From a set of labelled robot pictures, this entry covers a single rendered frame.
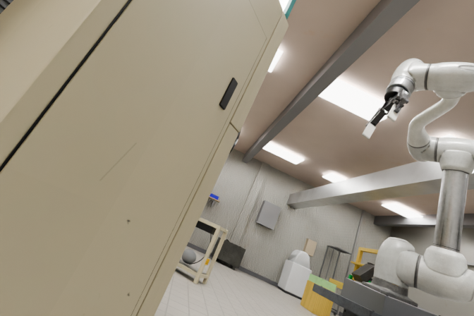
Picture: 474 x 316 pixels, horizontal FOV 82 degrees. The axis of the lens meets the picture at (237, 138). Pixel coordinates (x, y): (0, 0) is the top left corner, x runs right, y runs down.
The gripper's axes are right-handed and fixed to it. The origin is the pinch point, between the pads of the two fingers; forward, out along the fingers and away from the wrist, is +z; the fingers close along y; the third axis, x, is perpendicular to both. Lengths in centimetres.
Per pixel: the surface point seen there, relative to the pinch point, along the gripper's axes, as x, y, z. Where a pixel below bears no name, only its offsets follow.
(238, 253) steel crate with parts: -91, 783, -72
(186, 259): 20, 361, 56
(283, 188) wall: -97, 842, -360
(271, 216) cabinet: -116, 831, -246
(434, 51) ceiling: -53, 125, -291
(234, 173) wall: 75, 839, -280
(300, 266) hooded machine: -274, 810, -171
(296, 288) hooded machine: -298, 820, -115
